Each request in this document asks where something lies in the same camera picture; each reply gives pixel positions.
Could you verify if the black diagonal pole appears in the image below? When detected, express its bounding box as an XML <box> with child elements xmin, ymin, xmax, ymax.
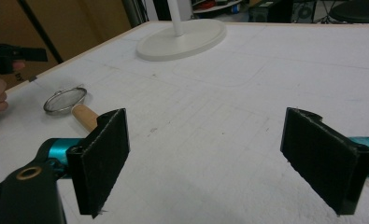
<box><xmin>17</xmin><ymin>0</ymin><xmax>64</xmax><ymax>65</ymax></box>

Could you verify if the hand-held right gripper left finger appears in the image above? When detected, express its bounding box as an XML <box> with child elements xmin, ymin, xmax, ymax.
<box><xmin>65</xmin><ymin>107</ymin><xmax>131</xmax><ymax>219</ymax></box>

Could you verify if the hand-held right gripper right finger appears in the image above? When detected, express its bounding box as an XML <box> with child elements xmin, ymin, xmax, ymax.
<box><xmin>279</xmin><ymin>106</ymin><xmax>369</xmax><ymax>217</ymax></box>

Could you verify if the mesh strainer with wooden handle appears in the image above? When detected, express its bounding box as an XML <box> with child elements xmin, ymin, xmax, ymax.
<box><xmin>43</xmin><ymin>84</ymin><xmax>100</xmax><ymax>134</ymax></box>

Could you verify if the black computer case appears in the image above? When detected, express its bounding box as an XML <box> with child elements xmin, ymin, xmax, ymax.
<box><xmin>248</xmin><ymin>0</ymin><xmax>318</xmax><ymax>24</ymax></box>

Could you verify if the black round stool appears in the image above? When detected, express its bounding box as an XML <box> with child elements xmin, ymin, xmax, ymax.
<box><xmin>328</xmin><ymin>0</ymin><xmax>369</xmax><ymax>24</ymax></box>

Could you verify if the brown cardboard panel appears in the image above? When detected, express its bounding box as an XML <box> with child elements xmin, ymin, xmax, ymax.
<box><xmin>0</xmin><ymin>0</ymin><xmax>133</xmax><ymax>91</ymax></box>

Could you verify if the white lamp stand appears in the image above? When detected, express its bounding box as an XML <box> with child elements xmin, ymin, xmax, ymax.
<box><xmin>135</xmin><ymin>0</ymin><xmax>228</xmax><ymax>63</ymax></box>

